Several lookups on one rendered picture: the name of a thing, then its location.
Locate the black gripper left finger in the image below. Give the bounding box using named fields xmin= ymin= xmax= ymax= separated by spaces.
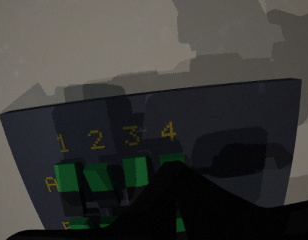
xmin=6 ymin=161 xmax=177 ymax=240

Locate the dark grey switch panel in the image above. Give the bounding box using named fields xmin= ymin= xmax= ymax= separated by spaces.
xmin=0 ymin=79 xmax=302 ymax=231

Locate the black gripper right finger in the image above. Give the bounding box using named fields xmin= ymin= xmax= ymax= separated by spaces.
xmin=173 ymin=161 xmax=308 ymax=240

